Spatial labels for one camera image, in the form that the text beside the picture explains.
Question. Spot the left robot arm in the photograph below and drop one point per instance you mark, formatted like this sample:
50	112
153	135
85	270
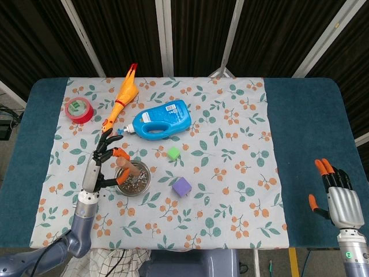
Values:
82	231

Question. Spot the small green tool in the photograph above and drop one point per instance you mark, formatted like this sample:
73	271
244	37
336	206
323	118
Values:
271	266

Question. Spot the red tape roll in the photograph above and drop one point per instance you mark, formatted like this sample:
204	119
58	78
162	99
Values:
79	111

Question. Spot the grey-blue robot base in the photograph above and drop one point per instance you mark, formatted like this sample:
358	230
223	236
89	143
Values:
190	264

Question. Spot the floral print tablecloth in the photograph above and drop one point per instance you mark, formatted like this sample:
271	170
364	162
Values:
230	173

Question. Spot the yellow rubber chicken toy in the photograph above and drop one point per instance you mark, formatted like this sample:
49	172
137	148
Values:
127	91

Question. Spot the white frame bar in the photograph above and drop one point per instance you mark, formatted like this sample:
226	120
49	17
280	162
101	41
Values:
11	93
363	140

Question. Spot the dark teal table cover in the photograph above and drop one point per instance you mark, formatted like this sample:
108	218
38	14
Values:
302	130

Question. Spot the white metal table leg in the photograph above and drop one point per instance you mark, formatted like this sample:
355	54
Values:
256	264

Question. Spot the wooden stick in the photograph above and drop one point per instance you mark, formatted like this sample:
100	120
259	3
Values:
129	167

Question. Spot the white stand pole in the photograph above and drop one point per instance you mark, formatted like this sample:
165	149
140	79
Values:
231	34

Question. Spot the white double frame post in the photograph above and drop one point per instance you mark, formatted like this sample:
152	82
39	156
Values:
165	37

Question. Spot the white slanted frame pole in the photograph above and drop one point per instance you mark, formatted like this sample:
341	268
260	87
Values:
83	39
328	37

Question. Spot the black box device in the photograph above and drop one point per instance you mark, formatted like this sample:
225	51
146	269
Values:
4	130

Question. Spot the blue detergent bottle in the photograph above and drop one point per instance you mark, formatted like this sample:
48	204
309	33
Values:
164	116

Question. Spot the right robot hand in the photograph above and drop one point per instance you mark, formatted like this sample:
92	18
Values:
346	206

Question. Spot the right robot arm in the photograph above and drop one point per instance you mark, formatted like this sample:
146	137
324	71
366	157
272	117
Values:
353	254

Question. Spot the green foam cube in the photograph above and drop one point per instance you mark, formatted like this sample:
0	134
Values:
173	153

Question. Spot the purple foam cube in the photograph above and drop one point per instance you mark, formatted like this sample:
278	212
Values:
182	187

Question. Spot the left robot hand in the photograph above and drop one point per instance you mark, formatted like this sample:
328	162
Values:
92	173

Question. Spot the white checkered cloth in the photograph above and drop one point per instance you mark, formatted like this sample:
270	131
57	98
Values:
106	264

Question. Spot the metal bowl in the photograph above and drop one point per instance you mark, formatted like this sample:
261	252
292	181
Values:
138	184

